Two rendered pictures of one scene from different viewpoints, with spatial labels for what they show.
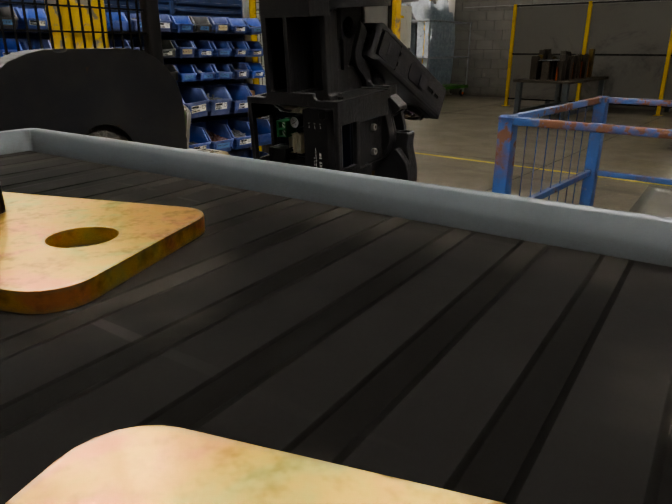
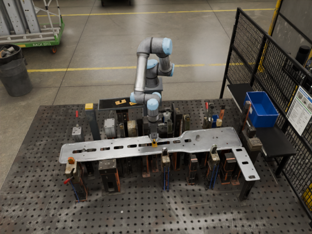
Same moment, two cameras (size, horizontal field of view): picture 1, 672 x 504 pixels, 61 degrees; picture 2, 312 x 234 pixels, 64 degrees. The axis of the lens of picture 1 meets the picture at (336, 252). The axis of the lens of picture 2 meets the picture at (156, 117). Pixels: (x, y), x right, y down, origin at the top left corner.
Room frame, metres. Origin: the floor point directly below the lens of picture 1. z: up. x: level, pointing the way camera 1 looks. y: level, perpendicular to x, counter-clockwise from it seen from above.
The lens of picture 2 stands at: (1.41, -0.86, 2.44)
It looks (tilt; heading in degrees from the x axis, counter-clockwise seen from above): 42 degrees down; 139
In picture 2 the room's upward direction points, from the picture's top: 1 degrees counter-clockwise
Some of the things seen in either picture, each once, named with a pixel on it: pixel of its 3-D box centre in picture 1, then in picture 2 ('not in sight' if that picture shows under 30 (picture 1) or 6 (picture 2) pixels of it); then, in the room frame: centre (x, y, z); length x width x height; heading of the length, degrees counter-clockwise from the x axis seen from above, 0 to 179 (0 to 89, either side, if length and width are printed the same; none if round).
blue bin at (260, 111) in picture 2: not in sight; (259, 108); (0.79, 0.82, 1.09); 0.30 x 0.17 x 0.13; 140
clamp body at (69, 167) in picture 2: not in sight; (77, 182); (0.24, -0.61, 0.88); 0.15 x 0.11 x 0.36; 145
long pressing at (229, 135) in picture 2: not in sight; (151, 145); (0.42, -0.04, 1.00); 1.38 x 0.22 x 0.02; 55
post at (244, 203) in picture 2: not in sight; (246, 189); (1.09, 0.27, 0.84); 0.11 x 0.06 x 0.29; 145
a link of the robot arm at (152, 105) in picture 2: not in sight; (152, 107); (0.38, 0.01, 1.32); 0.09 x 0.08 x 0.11; 128
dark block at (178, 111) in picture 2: not in sight; (177, 129); (0.37, 0.29, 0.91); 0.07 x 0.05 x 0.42; 145
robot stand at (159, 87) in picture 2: not in sight; (152, 100); (-0.09, 0.40, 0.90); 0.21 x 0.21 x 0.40; 51
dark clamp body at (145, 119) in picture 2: not in sight; (147, 135); (0.24, 0.07, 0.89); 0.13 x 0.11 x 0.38; 145
